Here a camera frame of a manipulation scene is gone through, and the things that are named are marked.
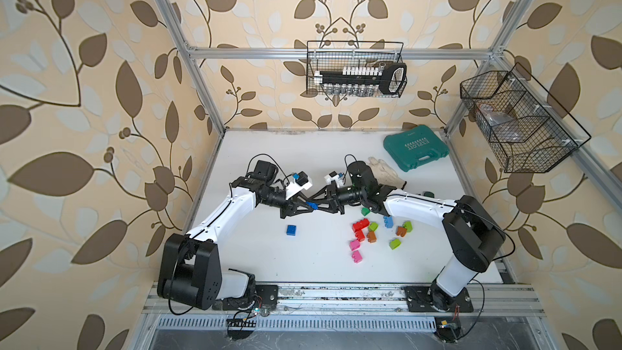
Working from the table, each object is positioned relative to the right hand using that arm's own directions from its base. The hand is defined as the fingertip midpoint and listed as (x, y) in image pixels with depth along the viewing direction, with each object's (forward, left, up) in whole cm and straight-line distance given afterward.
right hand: (309, 203), depth 77 cm
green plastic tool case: (+33, -46, -13) cm, 58 cm away
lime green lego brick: (-2, -23, -16) cm, 28 cm away
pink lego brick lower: (-12, -15, -16) cm, 25 cm away
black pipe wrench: (+11, -48, -17) cm, 52 cm away
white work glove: (+21, -32, -16) cm, 41 cm away
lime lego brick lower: (-8, -29, -16) cm, 35 cm away
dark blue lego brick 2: (-1, -2, +1) cm, 2 cm away
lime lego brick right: (-3, -35, -15) cm, 38 cm away
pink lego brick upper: (-8, -15, -16) cm, 23 cm away
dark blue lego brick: (-2, +8, -16) cm, 18 cm away
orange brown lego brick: (-6, -21, -15) cm, 27 cm away
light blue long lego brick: (-1, -28, -14) cm, 32 cm away
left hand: (+1, +1, -1) cm, 2 cm away
